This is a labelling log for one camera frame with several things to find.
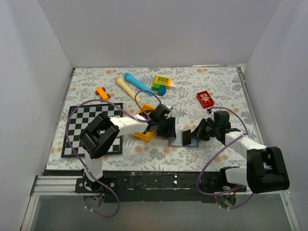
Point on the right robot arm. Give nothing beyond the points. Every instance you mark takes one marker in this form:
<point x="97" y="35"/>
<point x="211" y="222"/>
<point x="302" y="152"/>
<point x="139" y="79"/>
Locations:
<point x="264" y="171"/>

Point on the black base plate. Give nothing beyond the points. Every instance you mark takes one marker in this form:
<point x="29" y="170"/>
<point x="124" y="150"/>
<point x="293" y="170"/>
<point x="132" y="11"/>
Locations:
<point x="151" y="186"/>

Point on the black white chessboard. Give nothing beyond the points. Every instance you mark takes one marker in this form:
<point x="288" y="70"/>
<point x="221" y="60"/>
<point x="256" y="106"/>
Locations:
<point x="80" y="120"/>

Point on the grey card holder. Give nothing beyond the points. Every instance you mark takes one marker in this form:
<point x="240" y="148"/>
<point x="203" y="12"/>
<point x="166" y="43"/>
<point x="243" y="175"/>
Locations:
<point x="177" y="142"/>

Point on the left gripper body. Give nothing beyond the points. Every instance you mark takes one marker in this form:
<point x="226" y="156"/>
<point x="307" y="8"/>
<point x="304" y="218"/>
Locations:
<point x="162" y="130"/>

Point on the colourful block house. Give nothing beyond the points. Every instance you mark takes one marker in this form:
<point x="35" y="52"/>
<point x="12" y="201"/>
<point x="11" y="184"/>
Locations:
<point x="162" y="84"/>

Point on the aluminium frame rail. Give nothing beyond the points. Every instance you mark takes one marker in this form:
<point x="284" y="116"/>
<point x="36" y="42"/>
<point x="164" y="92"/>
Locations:
<point x="54" y="206"/>

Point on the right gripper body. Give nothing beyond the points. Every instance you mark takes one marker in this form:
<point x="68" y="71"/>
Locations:
<point x="211" y="128"/>

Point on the orange toy car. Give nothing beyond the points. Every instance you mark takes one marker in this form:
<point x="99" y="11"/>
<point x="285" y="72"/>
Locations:
<point x="100" y="91"/>

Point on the red owl block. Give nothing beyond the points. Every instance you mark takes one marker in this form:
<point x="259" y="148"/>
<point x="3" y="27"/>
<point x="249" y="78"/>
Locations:
<point x="205" y="99"/>

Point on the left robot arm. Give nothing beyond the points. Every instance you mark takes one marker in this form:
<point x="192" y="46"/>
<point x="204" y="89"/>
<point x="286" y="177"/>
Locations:
<point x="98" y="137"/>

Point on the cream wooden pin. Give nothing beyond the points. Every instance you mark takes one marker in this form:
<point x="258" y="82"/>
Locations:
<point x="120" y="82"/>

